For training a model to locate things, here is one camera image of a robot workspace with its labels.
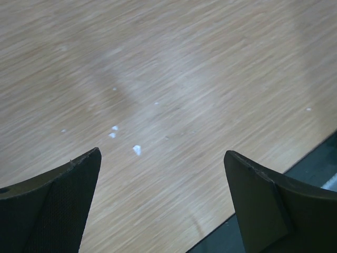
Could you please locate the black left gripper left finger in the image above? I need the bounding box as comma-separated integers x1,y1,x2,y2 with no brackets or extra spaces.
1,148,102,252

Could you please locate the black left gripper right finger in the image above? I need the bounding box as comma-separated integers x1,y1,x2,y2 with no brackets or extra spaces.
224,150,336,252

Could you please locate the white paper scrap on table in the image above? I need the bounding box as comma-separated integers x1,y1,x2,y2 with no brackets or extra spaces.
133,145,142,156

